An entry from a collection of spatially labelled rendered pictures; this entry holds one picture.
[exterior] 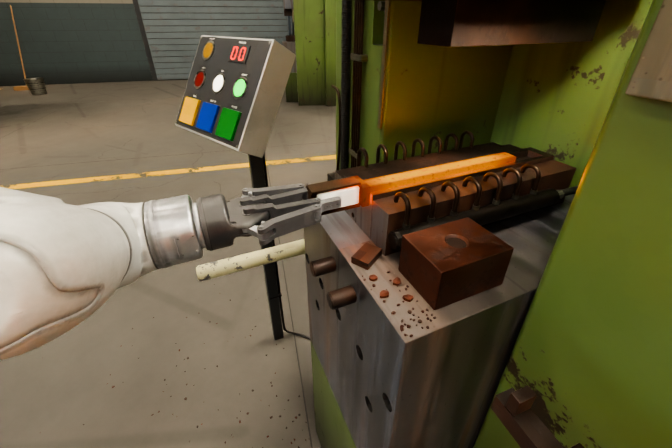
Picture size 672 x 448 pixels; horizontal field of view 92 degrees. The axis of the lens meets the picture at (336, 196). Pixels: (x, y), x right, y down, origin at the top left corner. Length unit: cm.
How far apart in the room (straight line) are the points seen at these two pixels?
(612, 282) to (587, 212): 8
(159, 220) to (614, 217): 50
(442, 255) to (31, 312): 39
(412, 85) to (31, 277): 67
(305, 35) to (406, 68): 464
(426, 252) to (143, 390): 136
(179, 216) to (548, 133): 76
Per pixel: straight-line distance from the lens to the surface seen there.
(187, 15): 850
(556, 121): 86
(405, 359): 45
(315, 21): 534
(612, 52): 81
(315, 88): 543
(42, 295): 28
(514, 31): 58
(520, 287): 54
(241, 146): 84
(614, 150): 42
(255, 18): 842
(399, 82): 73
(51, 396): 178
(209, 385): 153
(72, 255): 29
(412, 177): 56
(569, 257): 48
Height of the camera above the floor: 124
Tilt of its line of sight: 29 degrees down
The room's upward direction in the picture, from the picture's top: straight up
